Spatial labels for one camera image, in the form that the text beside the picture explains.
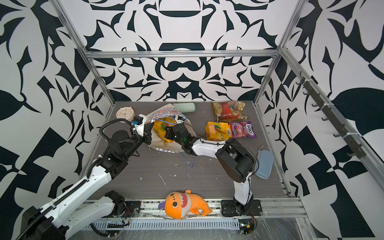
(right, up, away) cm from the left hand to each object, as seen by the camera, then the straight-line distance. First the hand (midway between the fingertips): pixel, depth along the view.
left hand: (152, 120), depth 72 cm
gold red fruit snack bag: (+45, +6, +34) cm, 57 cm away
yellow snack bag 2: (0, -4, +17) cm, 18 cm away
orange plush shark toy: (+13, -38, -5) cm, 40 cm away
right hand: (+3, -5, +14) cm, 16 cm away
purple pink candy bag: (+52, -7, +28) cm, 60 cm away
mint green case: (+13, +9, +47) cm, 49 cm away
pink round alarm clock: (-30, +5, +39) cm, 49 cm away
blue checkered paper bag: (+6, +5, +11) cm, 13 cm away
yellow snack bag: (+36, -8, +26) cm, 45 cm away
